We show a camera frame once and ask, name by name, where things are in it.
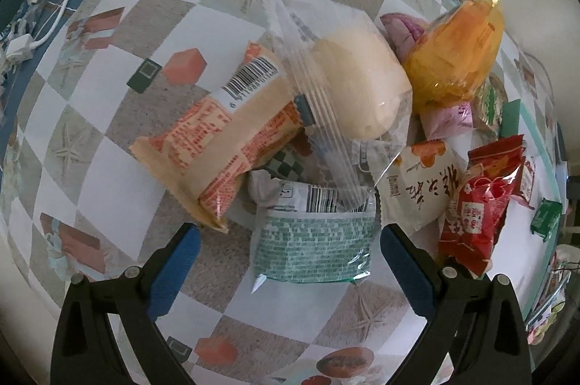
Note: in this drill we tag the orange beige snack packet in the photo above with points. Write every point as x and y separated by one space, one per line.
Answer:
226 135

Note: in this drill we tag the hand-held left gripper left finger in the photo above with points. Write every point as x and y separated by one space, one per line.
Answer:
174 271

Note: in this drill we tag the cream bun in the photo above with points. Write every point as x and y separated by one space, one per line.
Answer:
358 86

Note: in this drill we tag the teal plastic tray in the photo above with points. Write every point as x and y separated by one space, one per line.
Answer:
511 120

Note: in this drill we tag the purple snack packet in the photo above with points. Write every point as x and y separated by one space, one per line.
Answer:
403 34

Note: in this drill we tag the round green snack packet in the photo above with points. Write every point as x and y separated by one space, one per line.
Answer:
491 104

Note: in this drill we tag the printed checkered tablecloth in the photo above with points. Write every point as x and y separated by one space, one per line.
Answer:
113 149

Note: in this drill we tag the beige packet with black print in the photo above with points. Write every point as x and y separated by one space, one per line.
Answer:
417 190

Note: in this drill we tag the yellow snack packet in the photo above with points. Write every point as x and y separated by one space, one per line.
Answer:
453 58

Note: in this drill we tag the green white snack packet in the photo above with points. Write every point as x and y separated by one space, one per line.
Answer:
312 244

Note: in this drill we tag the small green snack packet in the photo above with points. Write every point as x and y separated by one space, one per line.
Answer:
546 219

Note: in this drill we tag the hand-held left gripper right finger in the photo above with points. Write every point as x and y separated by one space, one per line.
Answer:
408 271

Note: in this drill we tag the orange red snack packet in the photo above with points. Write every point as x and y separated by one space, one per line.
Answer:
496 158

